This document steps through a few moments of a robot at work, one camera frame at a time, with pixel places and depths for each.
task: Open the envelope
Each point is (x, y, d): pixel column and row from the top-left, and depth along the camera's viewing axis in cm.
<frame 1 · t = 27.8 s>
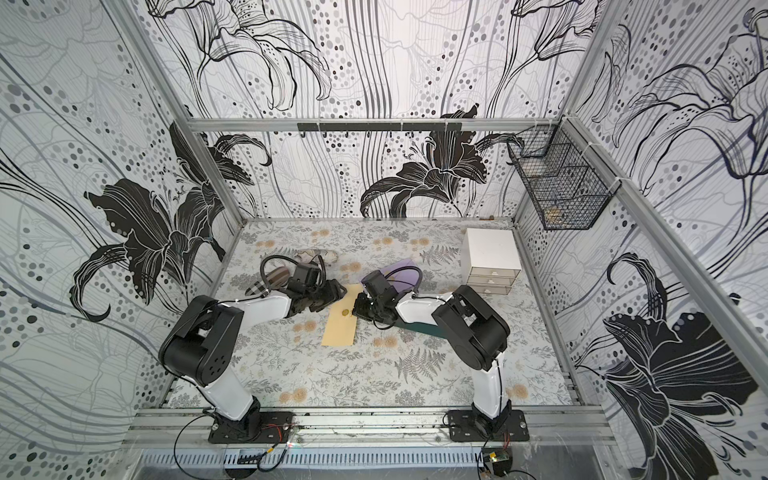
left hand: (342, 296, 96), fingers open
right hand: (354, 308, 93), fingers closed
white mini drawer cabinet: (489, 260, 93), point 13 cm above the table

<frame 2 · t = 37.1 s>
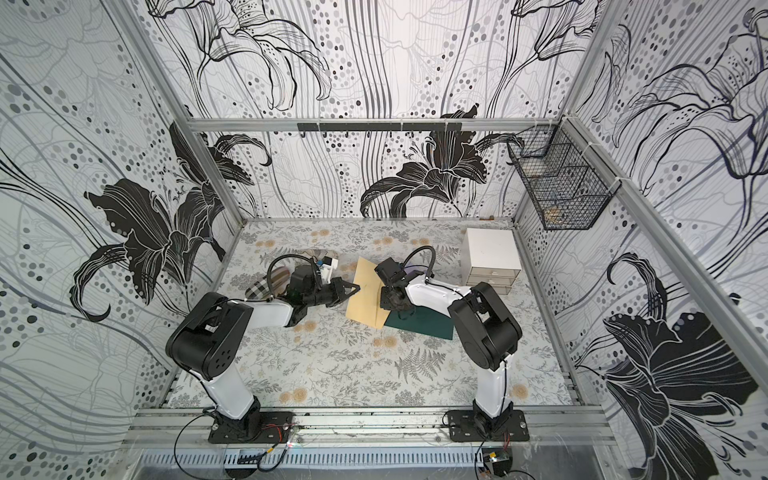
left hand: (361, 290, 91), fingers closed
right hand: (392, 299, 96), fingers open
the named things where they were.

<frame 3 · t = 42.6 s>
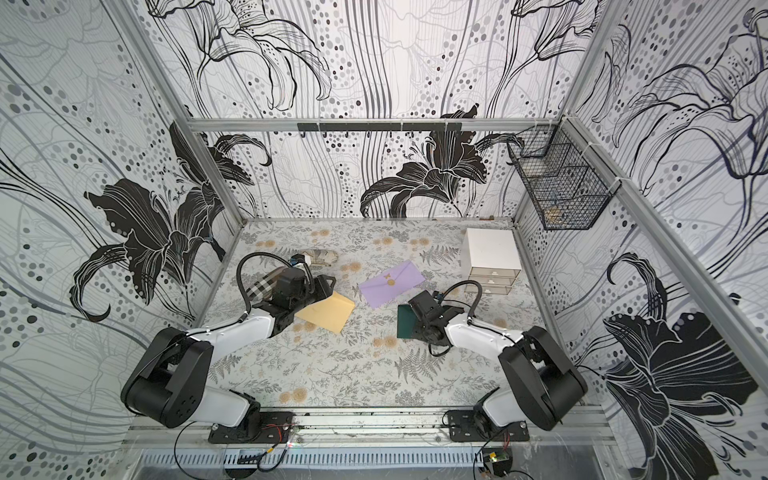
left hand: (334, 284, 91), fingers open
right hand: (422, 328, 91), fingers open
the named things where they were.

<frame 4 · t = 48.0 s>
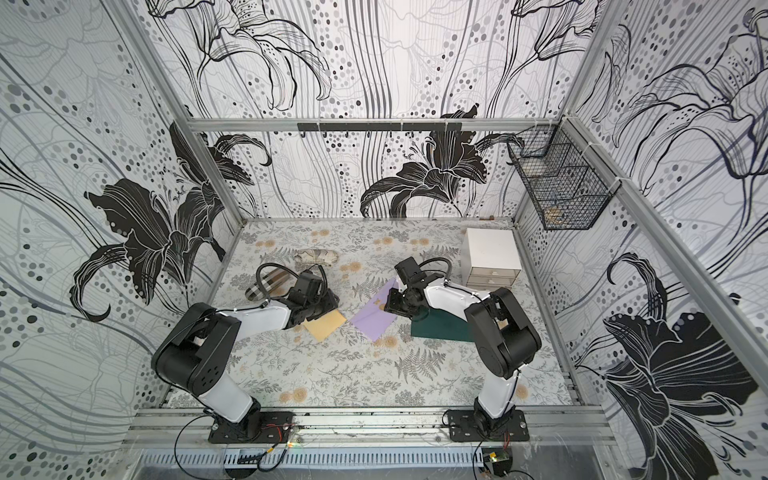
left hand: (337, 304, 96), fingers open
right hand: (391, 305, 93), fingers open
the named things where they were.

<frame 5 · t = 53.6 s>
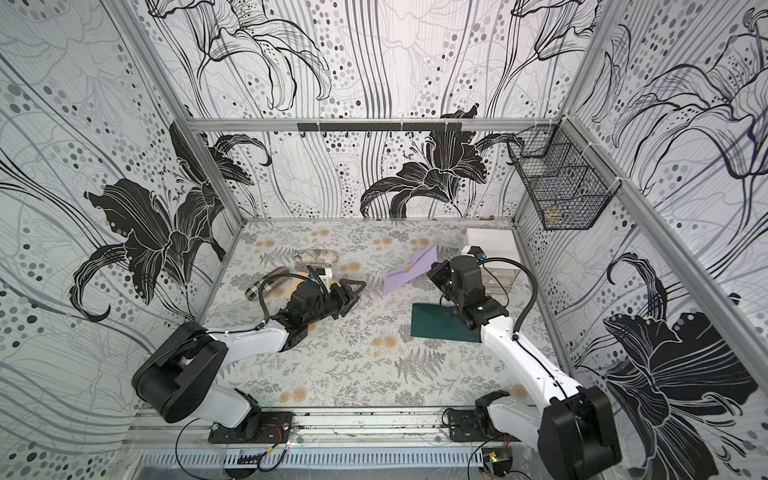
left hand: (367, 294, 85), fingers open
right hand: (432, 260, 82), fingers closed
the named things where they were.

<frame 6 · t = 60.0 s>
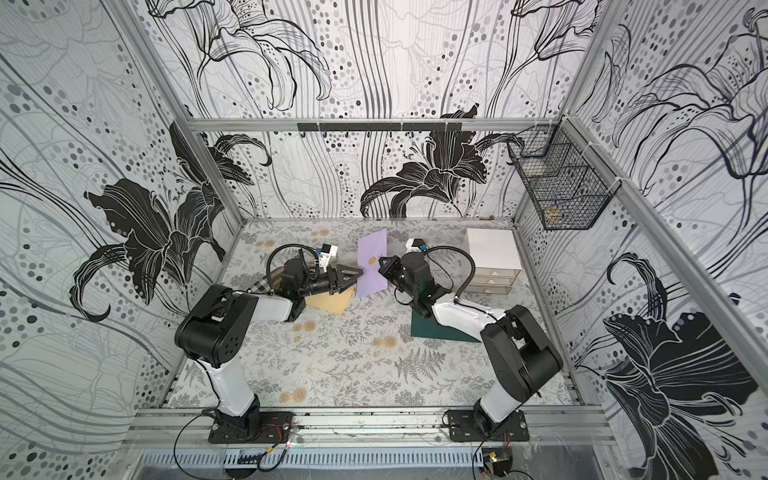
left hand: (361, 278, 87), fingers open
right hand: (380, 256, 87), fingers closed
the named things where they were.

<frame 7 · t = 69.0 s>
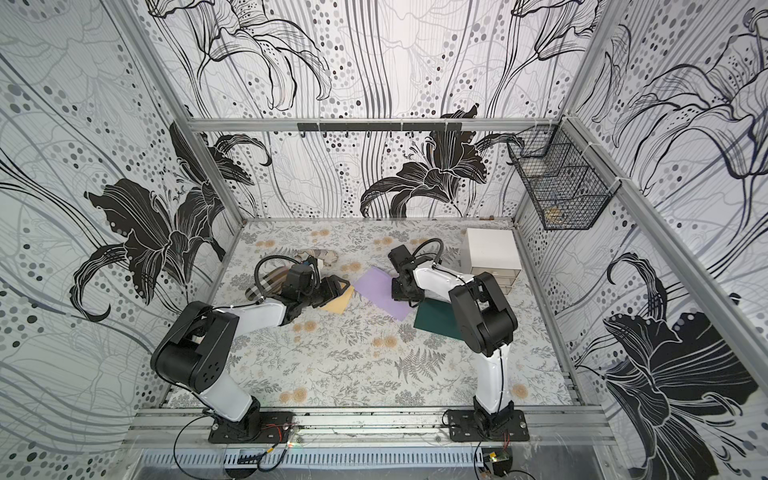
left hand: (346, 289, 94), fingers open
right hand: (404, 291, 99), fingers open
the named things where they were.

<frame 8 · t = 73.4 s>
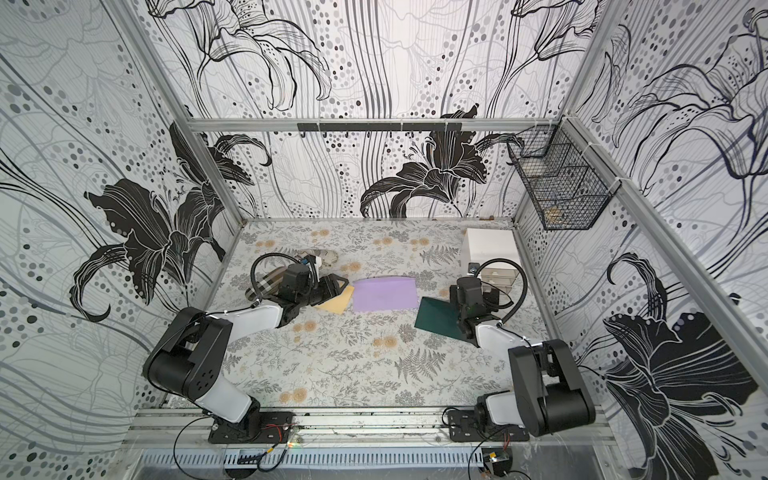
left hand: (345, 287, 93), fingers open
right hand: (479, 284, 92), fingers open
the named things where they were.

